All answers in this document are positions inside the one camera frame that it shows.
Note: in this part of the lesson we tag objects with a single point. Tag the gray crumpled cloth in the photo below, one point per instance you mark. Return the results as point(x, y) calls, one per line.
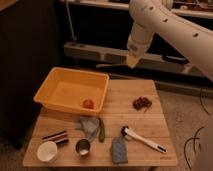
point(89, 125)

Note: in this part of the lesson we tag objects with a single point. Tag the small metal cup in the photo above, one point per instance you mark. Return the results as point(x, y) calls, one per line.
point(82, 147)

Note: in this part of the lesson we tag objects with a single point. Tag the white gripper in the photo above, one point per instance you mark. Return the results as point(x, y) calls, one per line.
point(132, 60)

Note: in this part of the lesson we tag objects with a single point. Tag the black marker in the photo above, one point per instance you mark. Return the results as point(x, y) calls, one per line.
point(54, 135)
point(61, 142)

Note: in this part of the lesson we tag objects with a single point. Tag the green pea pod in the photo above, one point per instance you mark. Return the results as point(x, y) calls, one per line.
point(101, 131)

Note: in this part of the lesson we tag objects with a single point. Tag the black marker upper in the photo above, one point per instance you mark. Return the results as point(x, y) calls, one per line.
point(54, 135)

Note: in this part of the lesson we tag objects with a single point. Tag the orange plastic bin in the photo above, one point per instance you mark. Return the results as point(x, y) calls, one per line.
point(65, 90)

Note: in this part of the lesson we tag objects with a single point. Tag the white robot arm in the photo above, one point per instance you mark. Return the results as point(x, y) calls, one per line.
point(191, 40)

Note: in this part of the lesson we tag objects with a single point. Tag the black marker lower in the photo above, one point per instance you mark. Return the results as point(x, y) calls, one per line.
point(61, 142)

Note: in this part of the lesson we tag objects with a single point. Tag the wooden shelf rail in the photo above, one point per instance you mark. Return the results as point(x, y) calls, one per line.
point(117, 56)

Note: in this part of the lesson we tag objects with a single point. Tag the dark red grapes bunch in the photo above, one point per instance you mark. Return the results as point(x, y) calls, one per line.
point(142, 102)

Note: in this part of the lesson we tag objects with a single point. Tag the orange tomato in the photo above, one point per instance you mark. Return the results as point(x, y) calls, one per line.
point(88, 103)

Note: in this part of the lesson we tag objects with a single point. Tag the white handled brush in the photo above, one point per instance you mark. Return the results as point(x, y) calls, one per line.
point(128, 132)

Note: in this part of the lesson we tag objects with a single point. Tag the white bowl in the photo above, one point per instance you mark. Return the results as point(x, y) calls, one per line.
point(47, 151)

